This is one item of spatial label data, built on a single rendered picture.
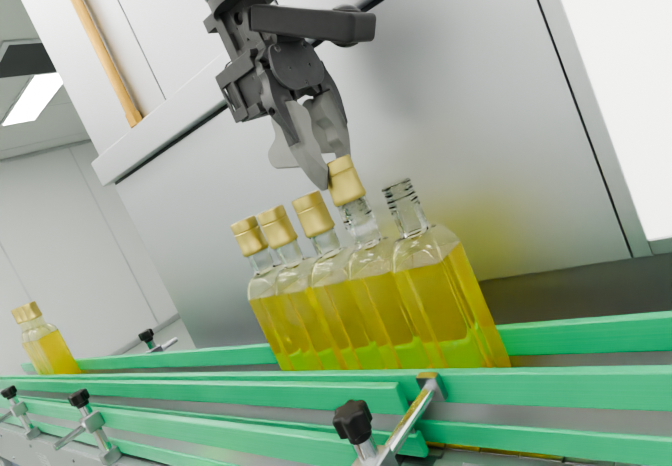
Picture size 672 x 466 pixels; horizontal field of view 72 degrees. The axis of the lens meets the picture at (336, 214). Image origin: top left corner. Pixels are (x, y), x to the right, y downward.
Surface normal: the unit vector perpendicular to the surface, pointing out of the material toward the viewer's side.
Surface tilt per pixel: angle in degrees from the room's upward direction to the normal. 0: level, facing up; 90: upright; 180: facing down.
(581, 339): 90
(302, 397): 90
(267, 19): 90
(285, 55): 90
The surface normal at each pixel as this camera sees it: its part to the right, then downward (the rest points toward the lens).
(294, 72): 0.71, -0.23
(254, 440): -0.57, 0.35
